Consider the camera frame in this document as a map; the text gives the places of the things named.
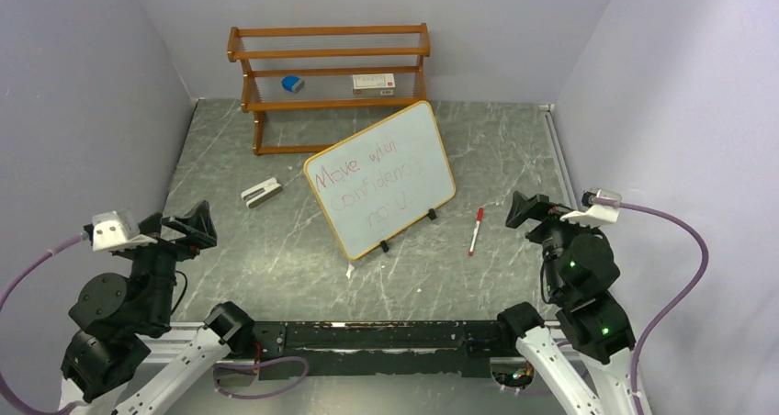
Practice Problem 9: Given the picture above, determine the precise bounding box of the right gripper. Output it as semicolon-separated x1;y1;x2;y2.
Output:
505;189;597;297

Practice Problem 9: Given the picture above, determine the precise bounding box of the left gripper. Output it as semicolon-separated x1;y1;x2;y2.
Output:
122;197;216;328

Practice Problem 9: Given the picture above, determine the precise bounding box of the white red-ended marker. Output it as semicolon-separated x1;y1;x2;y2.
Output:
468;207;484;256

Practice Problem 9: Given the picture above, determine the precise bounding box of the yellow framed whiteboard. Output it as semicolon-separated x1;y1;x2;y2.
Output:
303;101;457;260

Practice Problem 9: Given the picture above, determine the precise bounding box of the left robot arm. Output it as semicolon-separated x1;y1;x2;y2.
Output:
61;200;256;414

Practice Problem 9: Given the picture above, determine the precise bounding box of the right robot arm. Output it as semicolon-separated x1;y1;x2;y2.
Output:
495;190;651;414

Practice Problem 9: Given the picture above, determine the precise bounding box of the blue whiteboard eraser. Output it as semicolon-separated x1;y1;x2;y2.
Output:
281;75;305;94

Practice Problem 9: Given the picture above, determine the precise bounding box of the grey white stapler-like block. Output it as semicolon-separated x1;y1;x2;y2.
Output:
241;177;283;209

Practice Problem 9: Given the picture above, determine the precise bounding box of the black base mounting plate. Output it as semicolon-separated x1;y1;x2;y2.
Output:
219;320;527;380

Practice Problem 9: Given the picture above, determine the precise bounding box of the wooden two-tier rack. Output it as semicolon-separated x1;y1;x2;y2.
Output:
226;23;432;156

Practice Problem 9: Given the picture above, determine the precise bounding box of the white red marker box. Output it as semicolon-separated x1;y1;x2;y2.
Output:
352;73;396;97

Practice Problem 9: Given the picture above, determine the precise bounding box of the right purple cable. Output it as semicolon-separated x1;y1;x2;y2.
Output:
593;197;711;415

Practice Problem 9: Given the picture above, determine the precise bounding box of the purple cable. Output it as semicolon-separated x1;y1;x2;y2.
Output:
593;197;711;415
0;232;310;415

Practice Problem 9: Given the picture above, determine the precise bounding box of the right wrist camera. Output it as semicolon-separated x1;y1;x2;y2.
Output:
560;188;622;228

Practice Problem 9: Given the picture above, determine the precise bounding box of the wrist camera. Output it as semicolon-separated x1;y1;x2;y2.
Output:
560;188;622;228
90;209;157;252

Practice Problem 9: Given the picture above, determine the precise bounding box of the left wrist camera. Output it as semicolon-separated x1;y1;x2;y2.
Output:
90;209;157;252

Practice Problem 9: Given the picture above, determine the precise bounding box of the whiteboard wire stand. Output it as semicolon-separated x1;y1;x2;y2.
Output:
379;208;437;252

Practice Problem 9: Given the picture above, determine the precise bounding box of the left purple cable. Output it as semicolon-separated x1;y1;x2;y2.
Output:
0;232;310;415

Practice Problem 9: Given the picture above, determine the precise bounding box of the aluminium rail frame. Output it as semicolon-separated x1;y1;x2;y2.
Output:
140;320;585;365

